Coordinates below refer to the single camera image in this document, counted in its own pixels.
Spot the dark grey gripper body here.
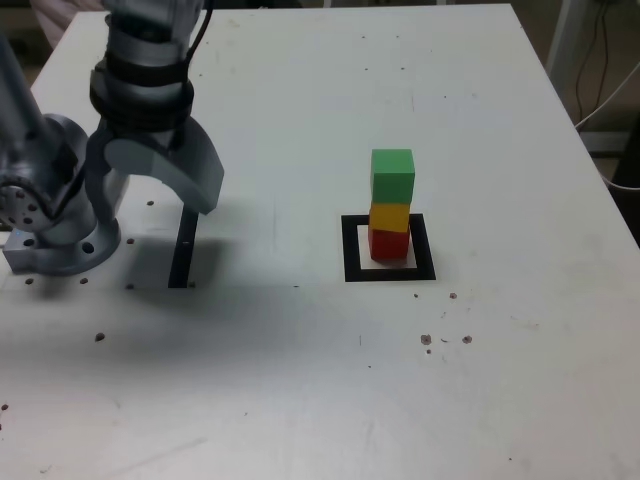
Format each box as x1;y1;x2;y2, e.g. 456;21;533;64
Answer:
98;119;195;150

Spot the grey power strip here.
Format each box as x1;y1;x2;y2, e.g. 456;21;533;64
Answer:
579;130;632;157

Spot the black tape strip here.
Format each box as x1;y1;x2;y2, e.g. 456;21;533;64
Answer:
167;203;202;290

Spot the white metal frame leg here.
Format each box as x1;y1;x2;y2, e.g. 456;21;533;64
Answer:
544;0;589;89

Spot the thin black background cable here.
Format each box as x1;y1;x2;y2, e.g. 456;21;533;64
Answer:
573;0;611;122

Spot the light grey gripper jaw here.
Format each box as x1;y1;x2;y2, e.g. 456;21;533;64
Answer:
103;117;226;217

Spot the short white background cable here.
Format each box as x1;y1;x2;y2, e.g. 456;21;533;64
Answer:
597;164;640;192

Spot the yellow cube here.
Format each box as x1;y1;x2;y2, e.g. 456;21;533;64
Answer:
368;201;412;236

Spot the green cube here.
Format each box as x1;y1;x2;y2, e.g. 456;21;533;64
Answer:
370;148;417;206

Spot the black tape square outline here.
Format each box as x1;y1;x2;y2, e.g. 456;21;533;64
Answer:
340;213;437;283

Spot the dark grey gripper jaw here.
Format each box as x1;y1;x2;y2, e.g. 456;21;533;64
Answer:
84;127;132;232

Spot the long white background cable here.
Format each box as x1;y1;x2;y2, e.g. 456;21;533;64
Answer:
574;62;640;132

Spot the red cube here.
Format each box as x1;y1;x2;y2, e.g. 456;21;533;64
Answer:
368;227;412;263

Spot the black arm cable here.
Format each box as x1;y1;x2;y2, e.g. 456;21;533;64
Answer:
183;0;217;67

